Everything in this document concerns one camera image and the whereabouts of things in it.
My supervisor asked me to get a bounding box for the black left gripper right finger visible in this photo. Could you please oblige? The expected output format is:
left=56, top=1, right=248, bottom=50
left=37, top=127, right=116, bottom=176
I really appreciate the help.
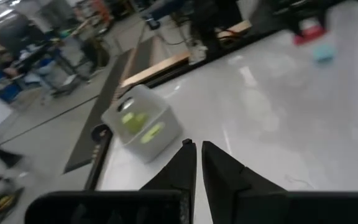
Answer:
left=201, top=140, right=358, bottom=224

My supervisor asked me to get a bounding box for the teal block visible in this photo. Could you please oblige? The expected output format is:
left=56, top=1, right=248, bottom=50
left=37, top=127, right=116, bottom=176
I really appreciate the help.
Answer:
left=312, top=42, right=336, bottom=63

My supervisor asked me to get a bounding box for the blue storage bins shelf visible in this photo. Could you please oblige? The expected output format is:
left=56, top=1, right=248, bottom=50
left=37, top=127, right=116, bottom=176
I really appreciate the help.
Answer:
left=0, top=69, right=23, bottom=104

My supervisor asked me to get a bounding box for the white plastic bin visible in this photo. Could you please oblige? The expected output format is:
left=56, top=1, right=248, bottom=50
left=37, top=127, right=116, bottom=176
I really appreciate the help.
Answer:
left=100, top=84, right=183, bottom=165

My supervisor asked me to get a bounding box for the red block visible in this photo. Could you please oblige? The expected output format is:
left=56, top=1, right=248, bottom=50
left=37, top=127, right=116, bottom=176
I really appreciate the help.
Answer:
left=293, top=25, right=327, bottom=47

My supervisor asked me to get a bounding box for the black rounded case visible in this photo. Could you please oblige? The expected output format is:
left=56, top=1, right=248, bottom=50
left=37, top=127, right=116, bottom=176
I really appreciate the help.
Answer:
left=90, top=123, right=115, bottom=150

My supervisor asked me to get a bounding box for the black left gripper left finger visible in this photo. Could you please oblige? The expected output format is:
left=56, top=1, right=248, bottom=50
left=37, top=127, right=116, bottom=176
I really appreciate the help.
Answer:
left=24, top=138, right=198, bottom=224

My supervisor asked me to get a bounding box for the black hazard-striped floor mat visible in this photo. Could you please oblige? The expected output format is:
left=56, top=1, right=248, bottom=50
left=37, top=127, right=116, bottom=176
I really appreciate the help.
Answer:
left=63, top=36, right=157, bottom=174

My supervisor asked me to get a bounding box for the black side desk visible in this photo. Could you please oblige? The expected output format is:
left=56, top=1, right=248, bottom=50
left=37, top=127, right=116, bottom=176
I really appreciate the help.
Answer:
left=249, top=0, right=332, bottom=32

